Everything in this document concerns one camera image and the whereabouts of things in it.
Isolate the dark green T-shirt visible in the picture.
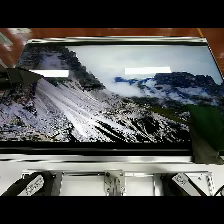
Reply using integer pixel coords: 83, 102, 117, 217
184, 103, 224, 153

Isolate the silver frame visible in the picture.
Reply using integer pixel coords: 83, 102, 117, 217
0, 148, 224, 197

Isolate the olive green garment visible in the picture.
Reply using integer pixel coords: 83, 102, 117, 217
188, 124, 224, 165

